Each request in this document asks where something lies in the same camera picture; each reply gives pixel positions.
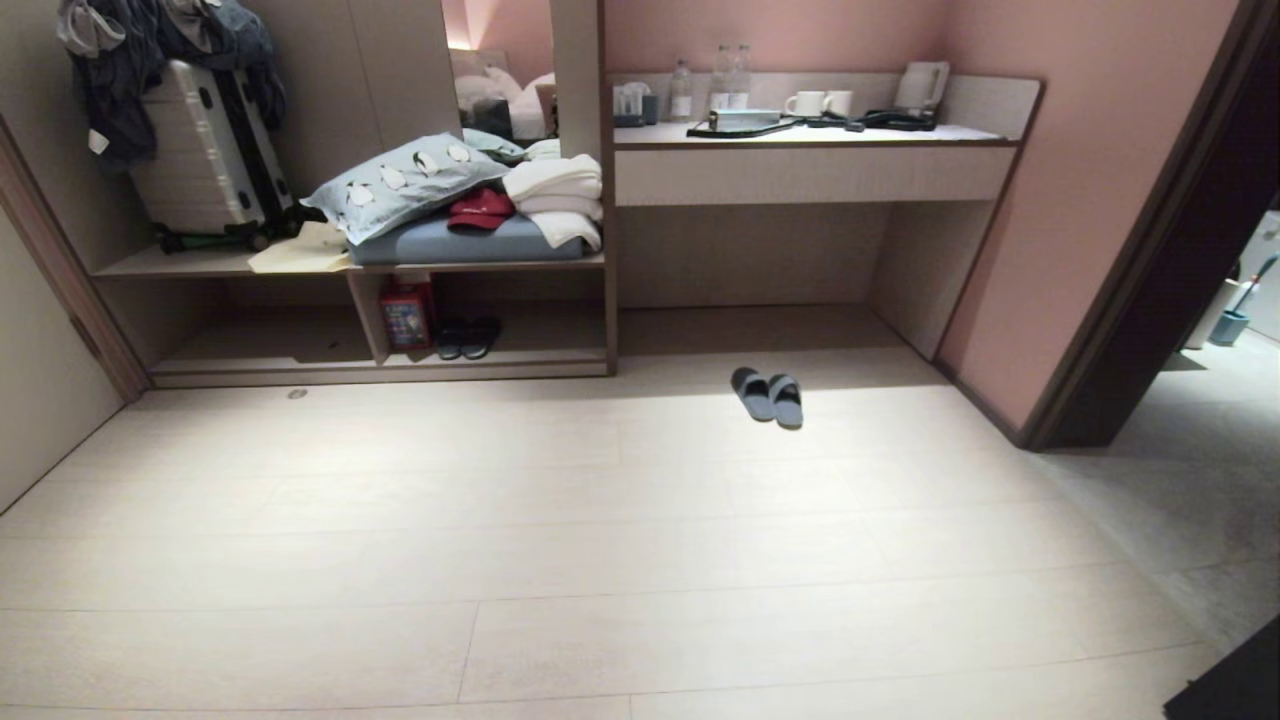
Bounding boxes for wooden shoe shelf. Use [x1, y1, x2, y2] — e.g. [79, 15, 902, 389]
[88, 0, 619, 390]

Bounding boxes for grey slipper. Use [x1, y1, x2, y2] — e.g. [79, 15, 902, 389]
[730, 366, 777, 423]
[767, 373, 805, 431]

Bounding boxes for white folded towels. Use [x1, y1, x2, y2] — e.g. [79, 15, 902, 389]
[501, 139, 605, 252]

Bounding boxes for blue-grey cushion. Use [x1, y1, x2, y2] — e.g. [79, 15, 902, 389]
[349, 213, 587, 267]

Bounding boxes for red cap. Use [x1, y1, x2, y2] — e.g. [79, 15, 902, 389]
[446, 187, 517, 233]

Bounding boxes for red box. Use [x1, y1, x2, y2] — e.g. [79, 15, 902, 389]
[378, 279, 437, 354]

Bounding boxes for dark cup holder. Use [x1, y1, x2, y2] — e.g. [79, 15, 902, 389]
[612, 83, 661, 129]

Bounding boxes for wooden desk counter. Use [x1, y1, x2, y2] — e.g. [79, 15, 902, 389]
[604, 70, 1047, 363]

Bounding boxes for silver flat box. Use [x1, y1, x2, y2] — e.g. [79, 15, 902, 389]
[708, 108, 783, 133]

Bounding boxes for penguin print pillow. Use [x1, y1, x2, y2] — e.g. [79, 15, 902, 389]
[300, 133, 512, 247]

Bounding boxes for black kettle base tray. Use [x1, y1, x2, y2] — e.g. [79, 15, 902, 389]
[806, 107, 941, 134]

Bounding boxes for cream paper bag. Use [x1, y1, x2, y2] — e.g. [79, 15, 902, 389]
[247, 221, 359, 275]

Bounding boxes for white electric kettle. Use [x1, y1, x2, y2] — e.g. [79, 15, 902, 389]
[894, 61, 952, 113]

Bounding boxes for silver hard-shell suitcase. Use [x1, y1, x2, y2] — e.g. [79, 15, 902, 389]
[128, 58, 297, 237]

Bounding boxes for dark clothes on suitcase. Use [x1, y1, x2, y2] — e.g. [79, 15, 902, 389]
[56, 0, 289, 167]

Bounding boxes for blue toilet brush holder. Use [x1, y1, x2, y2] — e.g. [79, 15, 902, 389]
[1208, 254, 1280, 348]

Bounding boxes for dark door frame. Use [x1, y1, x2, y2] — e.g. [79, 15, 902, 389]
[1018, 0, 1280, 453]

